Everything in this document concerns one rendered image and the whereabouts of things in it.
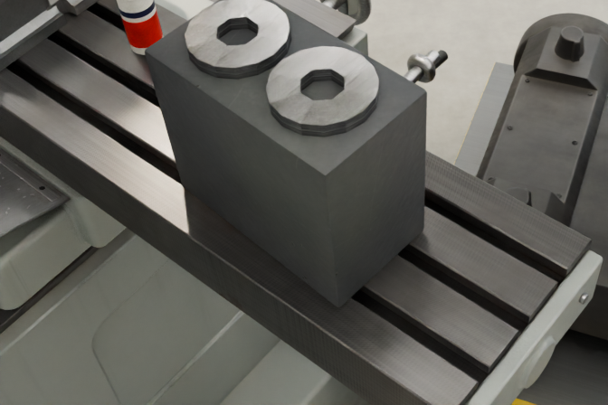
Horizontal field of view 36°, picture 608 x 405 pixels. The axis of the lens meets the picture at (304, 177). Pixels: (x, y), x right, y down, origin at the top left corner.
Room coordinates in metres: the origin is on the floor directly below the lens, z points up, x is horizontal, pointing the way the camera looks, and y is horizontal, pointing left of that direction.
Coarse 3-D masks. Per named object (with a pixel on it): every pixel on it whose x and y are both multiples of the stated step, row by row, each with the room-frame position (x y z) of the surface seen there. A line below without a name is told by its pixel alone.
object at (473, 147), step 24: (504, 72) 1.28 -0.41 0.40; (504, 96) 1.22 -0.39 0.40; (480, 120) 1.17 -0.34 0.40; (480, 144) 1.11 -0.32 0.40; (576, 336) 0.70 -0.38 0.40; (552, 360) 0.67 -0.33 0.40; (576, 360) 0.66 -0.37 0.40; (600, 360) 0.66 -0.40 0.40; (552, 384) 0.63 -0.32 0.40; (576, 384) 0.62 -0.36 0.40; (600, 384) 0.62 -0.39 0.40
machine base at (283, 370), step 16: (272, 352) 0.86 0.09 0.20; (288, 352) 0.86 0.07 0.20; (256, 368) 0.83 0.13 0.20; (272, 368) 0.83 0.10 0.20; (288, 368) 0.82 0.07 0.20; (304, 368) 0.82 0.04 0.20; (320, 368) 0.82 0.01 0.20; (240, 384) 0.80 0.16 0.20; (256, 384) 0.80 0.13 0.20; (272, 384) 0.80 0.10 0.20; (288, 384) 0.79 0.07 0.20; (304, 384) 0.79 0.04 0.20; (320, 384) 0.78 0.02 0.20; (336, 384) 0.79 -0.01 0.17; (224, 400) 0.78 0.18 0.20; (240, 400) 0.77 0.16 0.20; (256, 400) 0.77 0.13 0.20; (272, 400) 0.76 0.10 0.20; (288, 400) 0.76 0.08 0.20; (304, 400) 0.76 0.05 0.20; (320, 400) 0.77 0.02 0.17; (336, 400) 0.78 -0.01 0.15; (352, 400) 0.79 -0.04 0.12
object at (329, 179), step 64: (256, 0) 0.65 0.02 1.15; (192, 64) 0.60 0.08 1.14; (256, 64) 0.57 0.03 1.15; (320, 64) 0.56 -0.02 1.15; (192, 128) 0.58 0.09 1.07; (256, 128) 0.51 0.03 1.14; (320, 128) 0.49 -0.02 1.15; (384, 128) 0.50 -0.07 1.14; (192, 192) 0.61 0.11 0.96; (256, 192) 0.52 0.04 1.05; (320, 192) 0.46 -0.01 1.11; (384, 192) 0.49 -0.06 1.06; (320, 256) 0.47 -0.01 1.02; (384, 256) 0.49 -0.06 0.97
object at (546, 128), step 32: (544, 32) 1.16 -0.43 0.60; (576, 32) 1.10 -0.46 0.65; (544, 64) 1.08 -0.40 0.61; (576, 64) 1.07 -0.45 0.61; (512, 96) 1.04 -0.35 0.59; (544, 96) 1.03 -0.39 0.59; (576, 96) 1.02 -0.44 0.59; (512, 128) 0.97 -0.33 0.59; (544, 128) 0.96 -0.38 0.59; (576, 128) 0.95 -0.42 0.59; (512, 160) 0.90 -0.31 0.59; (544, 160) 0.90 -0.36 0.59; (576, 160) 0.89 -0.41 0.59; (512, 192) 0.80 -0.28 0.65; (544, 192) 0.82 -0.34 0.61; (576, 192) 0.84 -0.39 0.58; (576, 224) 0.79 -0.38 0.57; (576, 320) 0.69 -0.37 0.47
